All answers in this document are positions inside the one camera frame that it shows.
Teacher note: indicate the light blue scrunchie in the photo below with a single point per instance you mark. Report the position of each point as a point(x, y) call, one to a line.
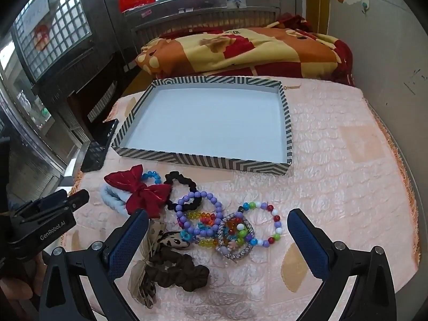
point(110, 195)

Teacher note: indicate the blue flower window sticker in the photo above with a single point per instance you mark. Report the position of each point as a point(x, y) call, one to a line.
point(235, 0)

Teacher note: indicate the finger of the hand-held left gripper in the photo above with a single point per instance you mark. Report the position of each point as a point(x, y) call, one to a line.
point(79, 198)
point(46, 207)

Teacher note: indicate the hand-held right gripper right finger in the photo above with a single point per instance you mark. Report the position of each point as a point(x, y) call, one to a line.
point(309, 244)

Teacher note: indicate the red door sticker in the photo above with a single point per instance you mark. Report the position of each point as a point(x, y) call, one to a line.
point(41, 36)

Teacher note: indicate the metal framed glass door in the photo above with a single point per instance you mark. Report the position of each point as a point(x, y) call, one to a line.
point(67, 16)

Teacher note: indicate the pink quilted mat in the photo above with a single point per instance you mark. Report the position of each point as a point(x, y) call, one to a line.
point(334, 190)

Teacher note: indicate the small flower wall sticker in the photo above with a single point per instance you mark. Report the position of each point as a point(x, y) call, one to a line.
point(365, 5)

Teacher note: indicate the dark cabinet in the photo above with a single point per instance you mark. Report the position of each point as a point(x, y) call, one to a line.
point(67, 83)

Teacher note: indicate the red satin bow hair clip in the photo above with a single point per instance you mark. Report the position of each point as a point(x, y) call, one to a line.
point(143, 190)

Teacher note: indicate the black scrunchie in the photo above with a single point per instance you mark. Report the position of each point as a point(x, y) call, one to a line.
point(180, 177)

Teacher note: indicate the brown scrunchie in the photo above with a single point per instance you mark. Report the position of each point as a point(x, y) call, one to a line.
point(177, 272)

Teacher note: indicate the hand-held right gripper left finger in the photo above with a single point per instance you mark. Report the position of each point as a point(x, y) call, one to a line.
point(128, 244)

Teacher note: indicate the black smartphone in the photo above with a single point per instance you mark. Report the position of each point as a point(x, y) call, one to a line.
point(98, 150)

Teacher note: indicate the white paper notice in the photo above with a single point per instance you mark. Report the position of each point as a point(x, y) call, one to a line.
point(33, 15)

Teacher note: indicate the red and yellow patterned blanket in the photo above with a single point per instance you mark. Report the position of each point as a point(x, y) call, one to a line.
point(267, 50)

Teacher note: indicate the person's left hand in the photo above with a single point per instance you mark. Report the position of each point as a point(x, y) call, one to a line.
point(15, 289)

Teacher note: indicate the striped cardboard box tray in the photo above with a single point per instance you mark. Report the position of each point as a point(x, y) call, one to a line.
point(210, 120)

